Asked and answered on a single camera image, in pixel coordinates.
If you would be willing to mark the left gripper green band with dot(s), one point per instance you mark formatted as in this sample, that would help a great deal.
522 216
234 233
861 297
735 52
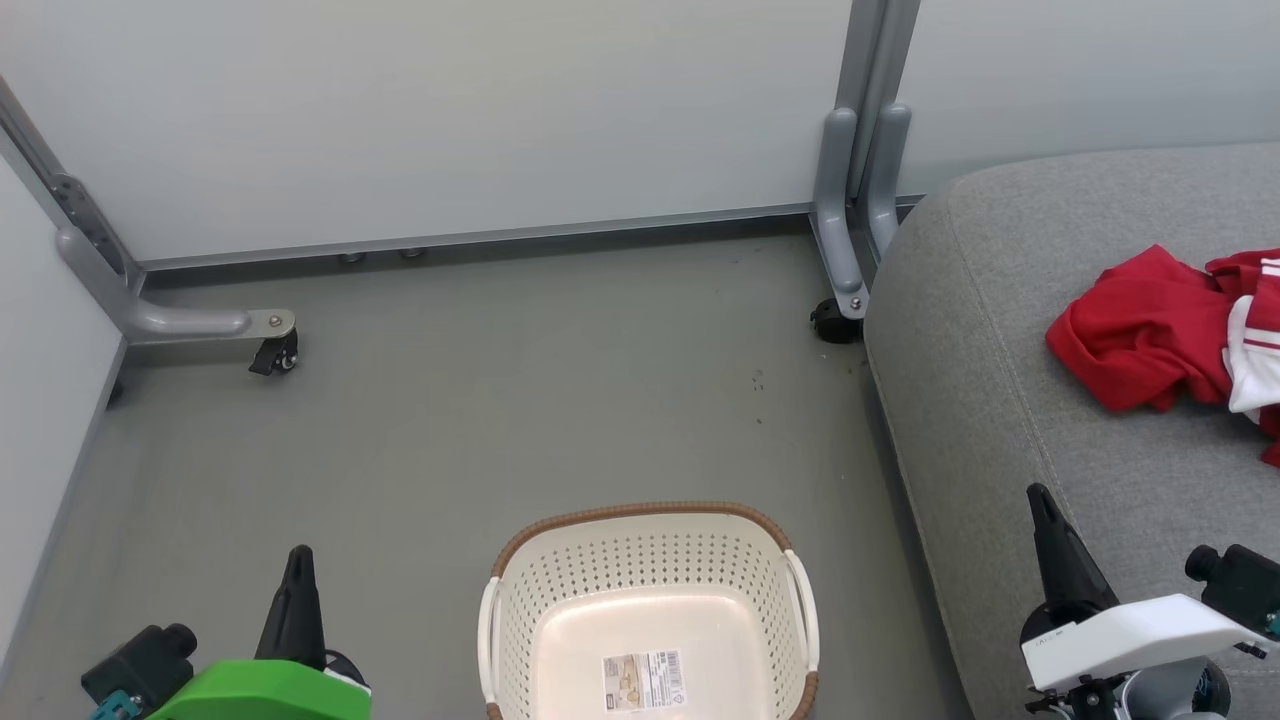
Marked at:
260 695

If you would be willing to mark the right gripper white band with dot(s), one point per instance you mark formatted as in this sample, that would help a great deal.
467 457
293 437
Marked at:
1130 635

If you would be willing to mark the plain red garment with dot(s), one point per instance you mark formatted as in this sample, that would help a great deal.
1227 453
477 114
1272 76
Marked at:
1140 330

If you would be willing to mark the red jersey with number print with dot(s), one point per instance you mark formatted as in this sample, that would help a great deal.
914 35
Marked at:
1262 350

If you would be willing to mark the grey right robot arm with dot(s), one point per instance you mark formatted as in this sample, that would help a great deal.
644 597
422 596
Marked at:
1170 697

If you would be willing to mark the cream perforated laundry basket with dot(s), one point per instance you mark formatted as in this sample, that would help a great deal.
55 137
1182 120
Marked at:
650 560

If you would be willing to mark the grey fabric sofa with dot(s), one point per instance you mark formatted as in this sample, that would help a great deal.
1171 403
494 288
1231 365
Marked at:
1000 400

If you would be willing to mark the black caster wheel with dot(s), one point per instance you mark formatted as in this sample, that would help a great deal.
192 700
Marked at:
275 355
832 325

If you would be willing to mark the grey partition leg angled brace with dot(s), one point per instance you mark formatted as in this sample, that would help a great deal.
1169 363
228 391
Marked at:
180 322

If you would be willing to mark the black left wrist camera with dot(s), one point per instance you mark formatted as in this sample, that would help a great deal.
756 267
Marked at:
140 665

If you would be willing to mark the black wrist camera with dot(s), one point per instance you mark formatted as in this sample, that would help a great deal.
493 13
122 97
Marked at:
1245 590
140 665

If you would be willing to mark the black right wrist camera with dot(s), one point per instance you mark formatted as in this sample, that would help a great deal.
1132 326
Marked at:
1245 590

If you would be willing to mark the grey partition bottom rail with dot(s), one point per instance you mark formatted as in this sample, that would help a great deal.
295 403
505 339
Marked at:
480 238

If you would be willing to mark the grey partition post double foot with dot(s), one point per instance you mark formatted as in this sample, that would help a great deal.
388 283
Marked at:
835 200

